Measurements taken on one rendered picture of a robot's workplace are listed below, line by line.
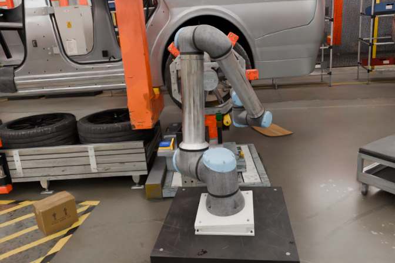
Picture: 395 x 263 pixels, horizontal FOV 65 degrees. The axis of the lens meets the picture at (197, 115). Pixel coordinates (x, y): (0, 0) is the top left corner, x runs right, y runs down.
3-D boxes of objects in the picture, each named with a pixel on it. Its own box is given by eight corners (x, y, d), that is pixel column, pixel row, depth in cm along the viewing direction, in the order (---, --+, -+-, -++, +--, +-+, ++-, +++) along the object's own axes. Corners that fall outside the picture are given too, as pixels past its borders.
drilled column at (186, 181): (198, 201, 225) (194, 147, 214) (198, 209, 215) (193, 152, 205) (184, 202, 226) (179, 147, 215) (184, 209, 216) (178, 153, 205)
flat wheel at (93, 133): (150, 125, 327) (147, 104, 321) (160, 146, 265) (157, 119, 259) (83, 135, 311) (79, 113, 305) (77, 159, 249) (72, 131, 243)
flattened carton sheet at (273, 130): (269, 122, 401) (269, 119, 400) (293, 133, 350) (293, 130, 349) (247, 125, 392) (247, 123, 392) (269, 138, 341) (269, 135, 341)
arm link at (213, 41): (223, 16, 132) (276, 117, 173) (202, 19, 141) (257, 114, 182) (210, 34, 128) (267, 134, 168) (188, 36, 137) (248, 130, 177)
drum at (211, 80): (218, 86, 234) (217, 67, 230) (219, 91, 213) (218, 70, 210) (199, 87, 234) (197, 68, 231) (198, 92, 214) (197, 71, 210)
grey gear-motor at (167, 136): (190, 153, 295) (187, 117, 286) (187, 172, 254) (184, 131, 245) (170, 154, 296) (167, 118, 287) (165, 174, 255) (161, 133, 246)
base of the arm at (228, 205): (242, 217, 140) (240, 198, 137) (201, 215, 146) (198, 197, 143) (247, 194, 157) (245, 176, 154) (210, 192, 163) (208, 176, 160)
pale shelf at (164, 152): (222, 143, 217) (221, 139, 216) (223, 152, 201) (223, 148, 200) (160, 147, 219) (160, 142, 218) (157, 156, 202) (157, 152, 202)
